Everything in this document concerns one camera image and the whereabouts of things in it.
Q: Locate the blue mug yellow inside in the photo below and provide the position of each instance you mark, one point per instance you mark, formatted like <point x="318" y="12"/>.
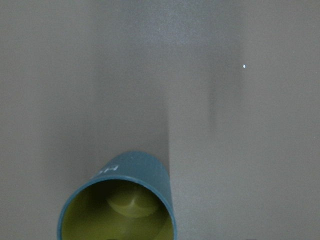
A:
<point x="128" y="199"/>

